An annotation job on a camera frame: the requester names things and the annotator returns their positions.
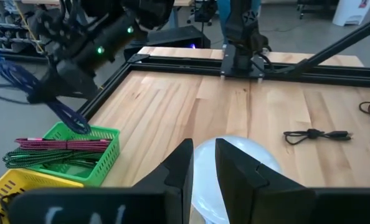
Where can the white waste bin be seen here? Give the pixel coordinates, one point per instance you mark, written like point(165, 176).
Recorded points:
point(350, 12)

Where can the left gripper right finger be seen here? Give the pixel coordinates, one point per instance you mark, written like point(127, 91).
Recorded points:
point(244, 186)

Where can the green plastic basket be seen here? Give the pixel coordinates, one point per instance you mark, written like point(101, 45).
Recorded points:
point(110, 155)

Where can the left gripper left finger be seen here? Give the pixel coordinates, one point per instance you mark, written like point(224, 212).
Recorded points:
point(180, 174)

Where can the parts bin shelf rack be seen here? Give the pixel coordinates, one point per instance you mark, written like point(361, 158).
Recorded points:
point(4, 40)

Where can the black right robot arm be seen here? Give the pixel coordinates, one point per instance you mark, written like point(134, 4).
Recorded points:
point(241, 31)

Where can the black office chair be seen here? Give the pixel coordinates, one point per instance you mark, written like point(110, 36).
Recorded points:
point(203, 12)

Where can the black computer tower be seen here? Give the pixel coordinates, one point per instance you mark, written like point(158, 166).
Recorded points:
point(172, 37)

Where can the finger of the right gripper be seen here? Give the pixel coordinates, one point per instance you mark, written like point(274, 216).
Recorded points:
point(45, 93)

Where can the yellow plastic basket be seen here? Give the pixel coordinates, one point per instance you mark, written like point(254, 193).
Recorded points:
point(23, 183)

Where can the black table frame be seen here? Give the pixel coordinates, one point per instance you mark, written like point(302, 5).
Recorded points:
point(328, 70)

